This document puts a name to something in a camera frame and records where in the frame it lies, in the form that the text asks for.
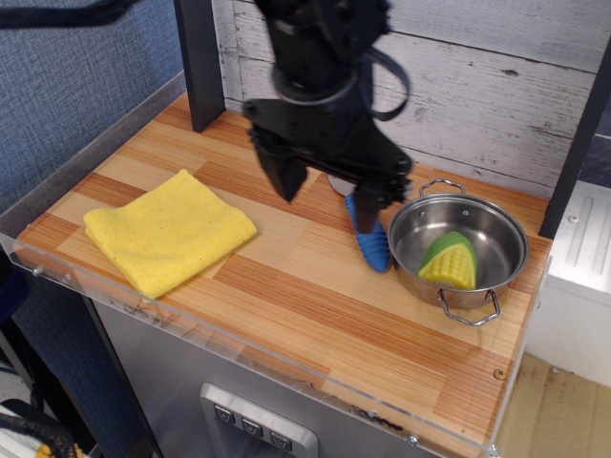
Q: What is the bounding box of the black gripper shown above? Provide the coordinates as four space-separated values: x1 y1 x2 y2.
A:
242 73 411 234

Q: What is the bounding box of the stainless steel pot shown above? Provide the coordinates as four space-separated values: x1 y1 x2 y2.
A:
388 178 529 327

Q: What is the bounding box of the yellow green toy corn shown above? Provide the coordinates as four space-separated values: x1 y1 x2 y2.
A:
416 231 478 290

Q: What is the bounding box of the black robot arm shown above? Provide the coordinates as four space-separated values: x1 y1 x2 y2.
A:
243 1 411 234

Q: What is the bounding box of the clear acrylic table guard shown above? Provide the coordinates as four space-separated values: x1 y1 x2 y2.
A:
1 76 551 457

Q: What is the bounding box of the yellow folded cloth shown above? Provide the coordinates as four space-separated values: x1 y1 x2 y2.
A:
83 170 257 300

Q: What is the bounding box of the silver button control panel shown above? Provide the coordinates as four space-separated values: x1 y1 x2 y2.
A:
200 383 319 457

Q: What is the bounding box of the white appliance at right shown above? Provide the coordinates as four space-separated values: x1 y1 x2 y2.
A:
526 181 610 386

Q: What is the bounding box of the blue handled fork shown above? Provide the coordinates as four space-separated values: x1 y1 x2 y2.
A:
327 175 391 273

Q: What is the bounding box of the black left vertical post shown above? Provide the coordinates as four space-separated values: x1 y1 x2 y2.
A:
174 0 225 133

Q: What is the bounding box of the black vertical post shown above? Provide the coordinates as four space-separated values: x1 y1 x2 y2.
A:
538 42 610 239
174 0 225 133

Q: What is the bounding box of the black right vertical post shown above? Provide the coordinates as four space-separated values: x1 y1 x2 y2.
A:
538 42 610 239

